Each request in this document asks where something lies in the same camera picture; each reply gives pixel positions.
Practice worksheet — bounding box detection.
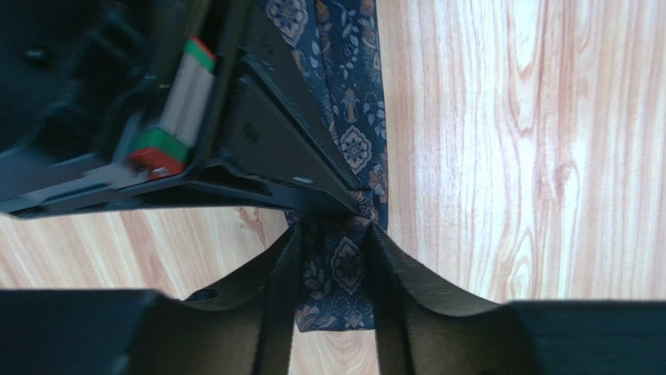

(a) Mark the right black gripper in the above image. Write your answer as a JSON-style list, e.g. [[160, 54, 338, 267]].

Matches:
[[1, 1, 250, 219]]

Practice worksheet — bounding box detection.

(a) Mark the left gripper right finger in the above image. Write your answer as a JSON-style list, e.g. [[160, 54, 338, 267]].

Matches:
[[367, 226, 513, 374]]

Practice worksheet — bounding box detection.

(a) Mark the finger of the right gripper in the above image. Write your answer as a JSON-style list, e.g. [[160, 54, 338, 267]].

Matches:
[[187, 1, 360, 216]]

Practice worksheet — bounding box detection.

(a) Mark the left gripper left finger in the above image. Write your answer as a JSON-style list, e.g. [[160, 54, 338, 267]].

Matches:
[[156, 227, 303, 374]]

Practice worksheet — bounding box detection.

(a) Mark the dark paisley tie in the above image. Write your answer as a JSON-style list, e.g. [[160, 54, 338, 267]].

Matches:
[[263, 0, 389, 333]]

